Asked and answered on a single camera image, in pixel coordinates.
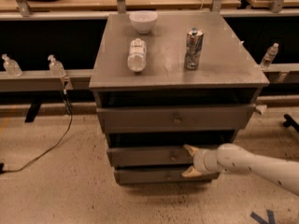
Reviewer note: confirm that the black chair base leg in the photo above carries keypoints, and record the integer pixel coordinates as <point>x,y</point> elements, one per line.
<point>289,121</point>

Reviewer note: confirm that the clear bottle far left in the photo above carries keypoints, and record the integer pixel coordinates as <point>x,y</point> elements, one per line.
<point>11,66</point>

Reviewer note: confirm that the grey drawer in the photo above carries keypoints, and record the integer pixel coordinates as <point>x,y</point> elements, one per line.
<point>155,119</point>
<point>156,175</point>
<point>148,156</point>

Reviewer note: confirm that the grey drawer cabinet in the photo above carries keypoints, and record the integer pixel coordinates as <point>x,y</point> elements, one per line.
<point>226,75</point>

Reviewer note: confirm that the silver drink can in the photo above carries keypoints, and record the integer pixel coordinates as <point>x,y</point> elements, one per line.
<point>194,43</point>

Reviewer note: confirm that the grey metal rail shelf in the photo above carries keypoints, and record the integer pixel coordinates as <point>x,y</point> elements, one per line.
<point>44,80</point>

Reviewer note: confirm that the grey top drawer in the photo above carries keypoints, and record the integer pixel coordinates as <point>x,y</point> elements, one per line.
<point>155,119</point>

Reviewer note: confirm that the small water bottle right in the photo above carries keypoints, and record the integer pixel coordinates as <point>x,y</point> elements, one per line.
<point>269,56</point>

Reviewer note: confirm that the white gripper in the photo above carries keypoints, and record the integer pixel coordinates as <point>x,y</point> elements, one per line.
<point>200,161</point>

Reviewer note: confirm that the lying clear plastic bottle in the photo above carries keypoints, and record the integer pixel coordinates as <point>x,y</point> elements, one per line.
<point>137,55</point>

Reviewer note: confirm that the clear pump bottle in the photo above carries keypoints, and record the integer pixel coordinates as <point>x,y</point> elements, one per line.
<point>56,67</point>

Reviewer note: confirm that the grey bottom drawer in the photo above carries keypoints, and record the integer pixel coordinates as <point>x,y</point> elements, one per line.
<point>156,175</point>

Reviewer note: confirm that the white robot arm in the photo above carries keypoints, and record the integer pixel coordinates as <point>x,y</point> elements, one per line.
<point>232,158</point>

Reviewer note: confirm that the white bowl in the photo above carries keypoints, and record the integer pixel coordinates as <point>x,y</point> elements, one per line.
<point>143,21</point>

